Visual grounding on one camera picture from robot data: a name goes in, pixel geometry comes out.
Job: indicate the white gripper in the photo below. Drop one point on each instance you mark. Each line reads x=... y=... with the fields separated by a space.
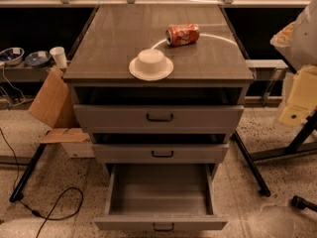
x=304 y=39

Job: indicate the grey bottom drawer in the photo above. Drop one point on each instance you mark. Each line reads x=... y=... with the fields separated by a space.
x=160 y=198

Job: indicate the grey drawer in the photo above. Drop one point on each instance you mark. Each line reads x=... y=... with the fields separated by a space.
x=160 y=154
x=158 y=119
x=160 y=198

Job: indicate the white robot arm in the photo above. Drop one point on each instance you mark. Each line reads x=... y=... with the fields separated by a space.
x=297 y=42

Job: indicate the grey drawer cabinet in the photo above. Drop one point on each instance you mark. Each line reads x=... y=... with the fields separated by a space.
x=210 y=72

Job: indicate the grey middle drawer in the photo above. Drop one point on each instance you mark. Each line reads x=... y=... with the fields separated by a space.
x=160 y=154

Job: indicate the grey top drawer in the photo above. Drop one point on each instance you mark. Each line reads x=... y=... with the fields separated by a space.
x=158 y=119

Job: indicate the black right table leg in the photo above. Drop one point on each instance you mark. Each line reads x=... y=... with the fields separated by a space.
x=264 y=190

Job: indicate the black table leg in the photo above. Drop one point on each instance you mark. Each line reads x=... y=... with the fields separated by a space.
x=17 y=193
x=264 y=190

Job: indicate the black caster wheel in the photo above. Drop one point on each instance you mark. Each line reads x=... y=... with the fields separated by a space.
x=301 y=203

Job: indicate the crushed orange soda can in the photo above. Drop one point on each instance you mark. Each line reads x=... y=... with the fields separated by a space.
x=181 y=35

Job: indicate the upturned white bowl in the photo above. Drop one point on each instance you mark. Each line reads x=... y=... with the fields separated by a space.
x=151 y=65

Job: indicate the brown cardboard box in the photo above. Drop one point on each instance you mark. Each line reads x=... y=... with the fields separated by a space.
x=53 y=106

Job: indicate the white paper cup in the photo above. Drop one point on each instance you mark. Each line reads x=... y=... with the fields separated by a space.
x=59 y=57

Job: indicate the blue patterned bowl right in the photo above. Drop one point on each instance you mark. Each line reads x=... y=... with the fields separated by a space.
x=38 y=59

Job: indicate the blue patterned bowl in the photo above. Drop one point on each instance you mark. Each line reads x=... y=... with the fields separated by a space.
x=12 y=56
x=38 y=59

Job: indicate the blue patterned bowl left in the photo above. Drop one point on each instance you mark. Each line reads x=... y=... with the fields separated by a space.
x=12 y=56

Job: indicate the black left table leg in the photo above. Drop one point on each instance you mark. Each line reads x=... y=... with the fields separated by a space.
x=17 y=193

